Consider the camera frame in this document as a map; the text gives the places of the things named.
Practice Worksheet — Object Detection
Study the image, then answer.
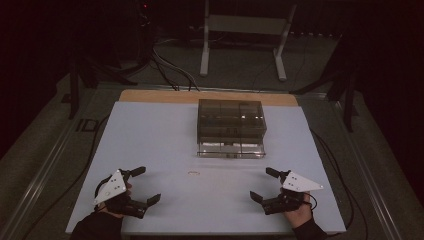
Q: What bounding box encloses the metal floor rail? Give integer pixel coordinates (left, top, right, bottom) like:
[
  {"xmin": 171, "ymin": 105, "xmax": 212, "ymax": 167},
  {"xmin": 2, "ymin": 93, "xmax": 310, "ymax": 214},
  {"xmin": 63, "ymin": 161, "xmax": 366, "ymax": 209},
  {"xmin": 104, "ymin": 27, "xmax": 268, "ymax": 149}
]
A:
[
  {"xmin": 329, "ymin": 98, "xmax": 406, "ymax": 240},
  {"xmin": 0, "ymin": 87, "xmax": 101, "ymax": 240}
]

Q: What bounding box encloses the white metal stand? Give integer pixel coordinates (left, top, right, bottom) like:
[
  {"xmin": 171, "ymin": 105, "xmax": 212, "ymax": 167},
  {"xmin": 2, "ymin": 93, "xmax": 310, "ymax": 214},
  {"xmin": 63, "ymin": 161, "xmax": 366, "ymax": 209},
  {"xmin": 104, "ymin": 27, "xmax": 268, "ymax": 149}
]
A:
[{"xmin": 198, "ymin": 0, "xmax": 299, "ymax": 82}]

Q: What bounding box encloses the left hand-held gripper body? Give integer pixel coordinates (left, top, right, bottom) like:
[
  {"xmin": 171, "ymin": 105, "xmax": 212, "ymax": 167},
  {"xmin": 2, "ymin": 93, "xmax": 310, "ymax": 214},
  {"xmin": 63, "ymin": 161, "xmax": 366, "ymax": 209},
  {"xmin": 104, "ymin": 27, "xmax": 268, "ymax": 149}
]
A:
[{"xmin": 93, "ymin": 168, "xmax": 149, "ymax": 220}]

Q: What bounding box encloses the clear acrylic drawer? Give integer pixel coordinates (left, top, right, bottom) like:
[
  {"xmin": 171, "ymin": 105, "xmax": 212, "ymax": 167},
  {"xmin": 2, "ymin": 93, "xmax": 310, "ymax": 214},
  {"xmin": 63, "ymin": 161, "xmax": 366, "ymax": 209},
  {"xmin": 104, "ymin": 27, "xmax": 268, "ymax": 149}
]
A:
[{"xmin": 196, "ymin": 140, "xmax": 267, "ymax": 159}]

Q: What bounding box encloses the clear acrylic drawer organizer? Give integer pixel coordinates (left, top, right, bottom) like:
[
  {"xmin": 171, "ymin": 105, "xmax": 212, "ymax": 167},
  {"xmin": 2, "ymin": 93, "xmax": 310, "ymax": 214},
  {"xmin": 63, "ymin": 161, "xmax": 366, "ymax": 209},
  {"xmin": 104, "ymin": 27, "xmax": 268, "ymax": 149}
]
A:
[{"xmin": 196, "ymin": 98, "xmax": 269, "ymax": 145}]

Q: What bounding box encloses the person's right hand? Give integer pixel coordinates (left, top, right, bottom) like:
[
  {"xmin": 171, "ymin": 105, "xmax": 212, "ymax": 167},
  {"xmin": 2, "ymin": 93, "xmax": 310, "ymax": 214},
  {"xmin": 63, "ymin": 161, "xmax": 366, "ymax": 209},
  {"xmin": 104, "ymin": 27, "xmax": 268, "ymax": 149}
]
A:
[{"xmin": 281, "ymin": 191, "xmax": 316, "ymax": 230}]

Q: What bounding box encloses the white table mat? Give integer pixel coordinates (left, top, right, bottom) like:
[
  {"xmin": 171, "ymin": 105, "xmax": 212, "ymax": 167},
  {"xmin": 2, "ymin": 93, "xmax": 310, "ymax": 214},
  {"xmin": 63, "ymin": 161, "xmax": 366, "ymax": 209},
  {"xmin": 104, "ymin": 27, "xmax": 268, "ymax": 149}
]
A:
[{"xmin": 64, "ymin": 100, "xmax": 348, "ymax": 236}]

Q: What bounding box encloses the bundle of floor cables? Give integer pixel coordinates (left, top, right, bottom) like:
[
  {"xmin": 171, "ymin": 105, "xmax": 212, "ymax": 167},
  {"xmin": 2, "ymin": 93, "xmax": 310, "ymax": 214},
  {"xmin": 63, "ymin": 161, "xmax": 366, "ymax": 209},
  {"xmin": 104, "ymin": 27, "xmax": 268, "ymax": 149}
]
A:
[{"xmin": 150, "ymin": 44, "xmax": 202, "ymax": 92}]

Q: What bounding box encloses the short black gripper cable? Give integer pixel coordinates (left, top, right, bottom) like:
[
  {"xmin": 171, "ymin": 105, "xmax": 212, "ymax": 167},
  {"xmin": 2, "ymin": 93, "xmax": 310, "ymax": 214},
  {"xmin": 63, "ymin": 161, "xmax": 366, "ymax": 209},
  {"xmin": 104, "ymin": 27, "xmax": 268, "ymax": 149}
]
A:
[{"xmin": 302, "ymin": 192, "xmax": 319, "ymax": 212}]

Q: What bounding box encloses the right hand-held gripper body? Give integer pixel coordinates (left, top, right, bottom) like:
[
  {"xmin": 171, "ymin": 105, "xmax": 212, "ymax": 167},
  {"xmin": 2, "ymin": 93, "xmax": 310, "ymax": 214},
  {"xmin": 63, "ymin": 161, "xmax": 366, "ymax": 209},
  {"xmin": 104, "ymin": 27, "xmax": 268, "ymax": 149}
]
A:
[{"xmin": 261, "ymin": 169, "xmax": 325, "ymax": 216}]

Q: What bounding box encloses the black stand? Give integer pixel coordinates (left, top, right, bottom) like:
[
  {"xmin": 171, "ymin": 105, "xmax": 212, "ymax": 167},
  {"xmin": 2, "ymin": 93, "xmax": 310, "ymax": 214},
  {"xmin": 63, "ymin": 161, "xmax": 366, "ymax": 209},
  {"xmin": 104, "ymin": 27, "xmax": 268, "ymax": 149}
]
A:
[
  {"xmin": 67, "ymin": 49, "xmax": 138, "ymax": 121},
  {"xmin": 289, "ymin": 36, "xmax": 360, "ymax": 134}
]

